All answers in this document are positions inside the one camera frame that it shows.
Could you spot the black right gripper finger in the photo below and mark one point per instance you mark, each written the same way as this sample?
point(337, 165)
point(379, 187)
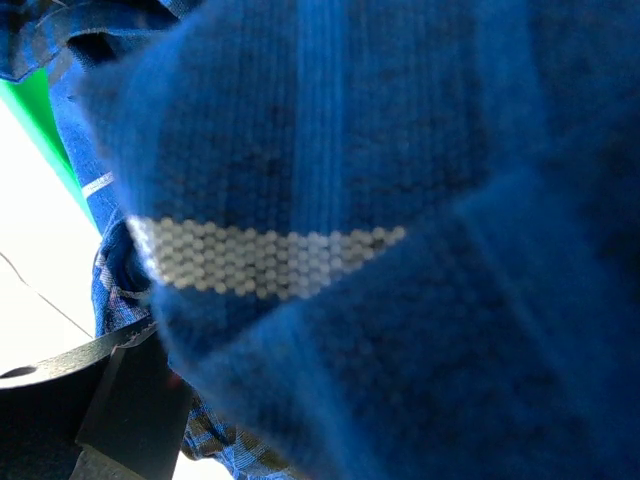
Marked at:
point(109, 409)

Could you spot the blue plaid shirt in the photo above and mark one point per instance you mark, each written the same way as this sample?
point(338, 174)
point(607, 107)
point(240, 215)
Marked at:
point(380, 239)

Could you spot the green plastic tray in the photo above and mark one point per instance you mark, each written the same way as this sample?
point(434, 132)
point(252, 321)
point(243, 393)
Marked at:
point(30, 104)

